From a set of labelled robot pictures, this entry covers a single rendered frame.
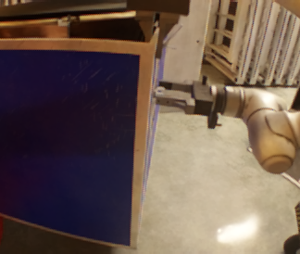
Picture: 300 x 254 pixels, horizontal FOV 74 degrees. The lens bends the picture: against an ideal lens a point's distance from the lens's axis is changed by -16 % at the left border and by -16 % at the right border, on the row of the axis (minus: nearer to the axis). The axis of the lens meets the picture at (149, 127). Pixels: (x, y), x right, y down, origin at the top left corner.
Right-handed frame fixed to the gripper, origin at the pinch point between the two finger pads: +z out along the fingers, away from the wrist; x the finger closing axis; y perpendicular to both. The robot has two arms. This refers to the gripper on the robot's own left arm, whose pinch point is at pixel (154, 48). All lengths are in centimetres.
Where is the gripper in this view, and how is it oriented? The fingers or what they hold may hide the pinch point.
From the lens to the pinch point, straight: 51.4
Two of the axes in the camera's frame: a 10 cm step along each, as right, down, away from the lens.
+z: -1.0, 9.1, 4.1
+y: -1.0, 4.0, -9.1
